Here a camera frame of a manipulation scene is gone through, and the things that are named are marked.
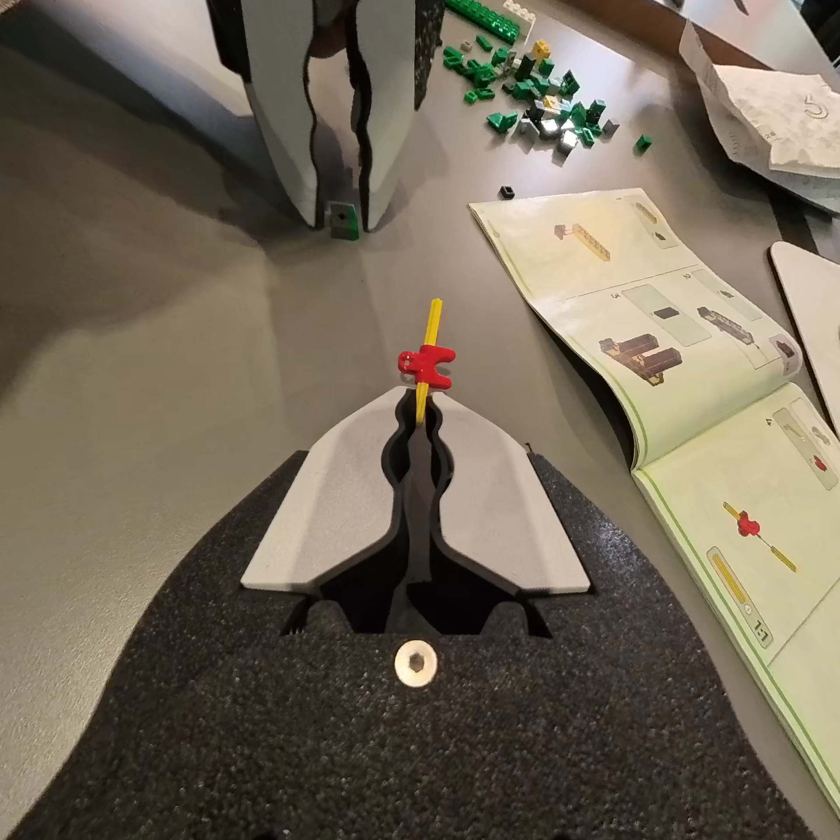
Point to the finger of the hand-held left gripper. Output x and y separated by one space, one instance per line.
387 98
282 98

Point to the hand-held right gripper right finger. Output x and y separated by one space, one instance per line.
505 512

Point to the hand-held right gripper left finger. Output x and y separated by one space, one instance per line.
328 512

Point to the grey green toy brick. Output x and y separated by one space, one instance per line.
342 220

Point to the red toy connector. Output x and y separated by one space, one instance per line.
430 359

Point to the yellow toy axle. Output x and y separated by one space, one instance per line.
431 321

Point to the grey desk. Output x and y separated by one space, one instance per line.
164 328

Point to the long green toy plate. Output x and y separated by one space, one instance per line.
485 16

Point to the white toy brick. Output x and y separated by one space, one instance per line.
520 8

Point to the pile of green toy bricks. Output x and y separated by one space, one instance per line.
538 92

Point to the open instruction booklet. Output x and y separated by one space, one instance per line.
689 426

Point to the single green toy brick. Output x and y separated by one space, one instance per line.
644 144

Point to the crumpled white paper bag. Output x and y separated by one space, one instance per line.
768 111

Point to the white rounded board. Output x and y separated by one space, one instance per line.
814 308

